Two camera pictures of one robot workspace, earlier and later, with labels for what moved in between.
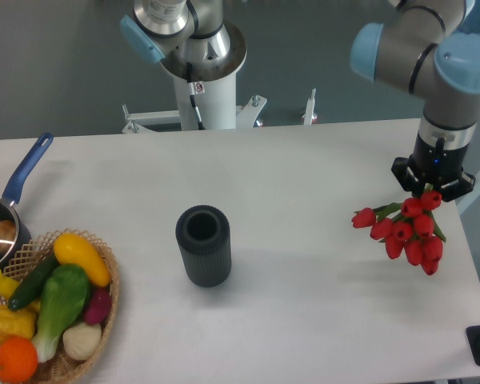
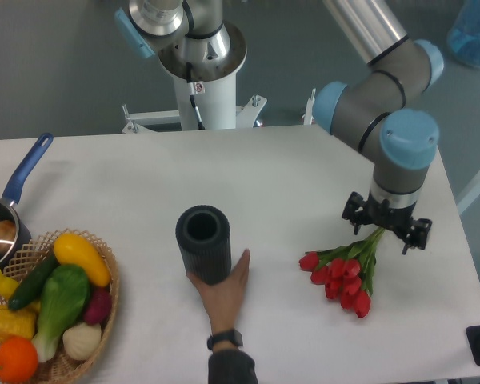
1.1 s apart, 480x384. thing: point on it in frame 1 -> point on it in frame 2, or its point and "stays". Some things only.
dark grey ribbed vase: x=203 y=235 stays
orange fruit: x=15 y=360 stays
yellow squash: x=71 y=249 stays
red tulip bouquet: x=408 y=229 -> x=346 y=271
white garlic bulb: x=82 y=340 stays
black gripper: x=434 y=165 -> x=398 y=219
